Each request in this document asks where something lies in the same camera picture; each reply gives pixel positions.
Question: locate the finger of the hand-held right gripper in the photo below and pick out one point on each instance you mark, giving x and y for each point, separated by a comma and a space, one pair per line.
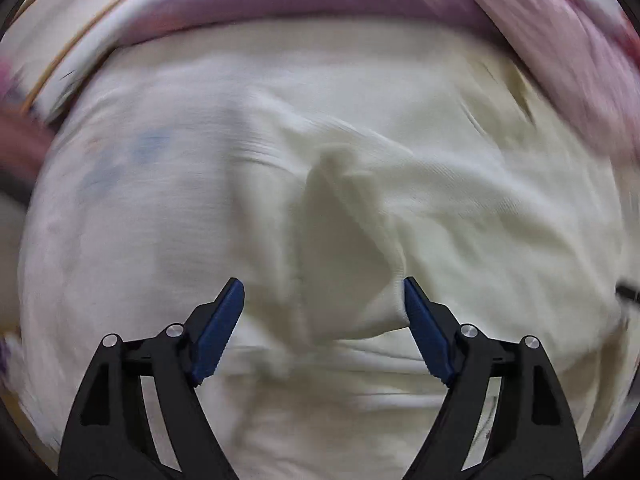
628, 292

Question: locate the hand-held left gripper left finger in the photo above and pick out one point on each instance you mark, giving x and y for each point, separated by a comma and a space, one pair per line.
220, 330

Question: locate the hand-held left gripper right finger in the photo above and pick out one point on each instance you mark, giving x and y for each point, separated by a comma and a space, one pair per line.
425, 330

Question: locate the cream white garment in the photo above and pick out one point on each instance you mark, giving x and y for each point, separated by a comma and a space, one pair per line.
350, 200

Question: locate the pink floral blanket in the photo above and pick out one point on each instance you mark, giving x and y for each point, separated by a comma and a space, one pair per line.
565, 50

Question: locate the white sheet with gold trim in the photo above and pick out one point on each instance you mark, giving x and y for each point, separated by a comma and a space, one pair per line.
55, 45

